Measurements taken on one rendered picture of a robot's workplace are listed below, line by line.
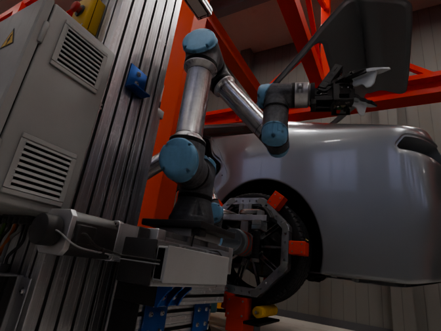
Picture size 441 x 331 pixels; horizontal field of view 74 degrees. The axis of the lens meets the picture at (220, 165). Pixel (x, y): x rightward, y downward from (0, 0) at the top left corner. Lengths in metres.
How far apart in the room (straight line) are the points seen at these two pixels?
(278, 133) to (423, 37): 7.16
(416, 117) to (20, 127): 6.60
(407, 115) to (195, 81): 6.10
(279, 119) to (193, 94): 0.28
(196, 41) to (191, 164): 0.43
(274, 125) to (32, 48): 0.61
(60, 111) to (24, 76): 0.10
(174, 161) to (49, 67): 0.37
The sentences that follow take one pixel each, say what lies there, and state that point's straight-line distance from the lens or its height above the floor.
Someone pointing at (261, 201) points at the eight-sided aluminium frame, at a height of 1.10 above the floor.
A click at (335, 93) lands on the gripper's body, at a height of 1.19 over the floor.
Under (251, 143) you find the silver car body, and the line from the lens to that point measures 2.19.
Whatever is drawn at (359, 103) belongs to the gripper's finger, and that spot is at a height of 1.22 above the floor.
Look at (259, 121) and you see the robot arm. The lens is 1.00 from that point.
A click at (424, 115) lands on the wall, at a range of 6.86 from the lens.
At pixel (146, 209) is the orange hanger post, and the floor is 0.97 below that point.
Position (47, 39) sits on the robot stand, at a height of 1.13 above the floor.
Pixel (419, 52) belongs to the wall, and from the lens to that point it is 7.66.
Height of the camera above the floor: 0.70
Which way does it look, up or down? 19 degrees up
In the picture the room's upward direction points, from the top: 7 degrees clockwise
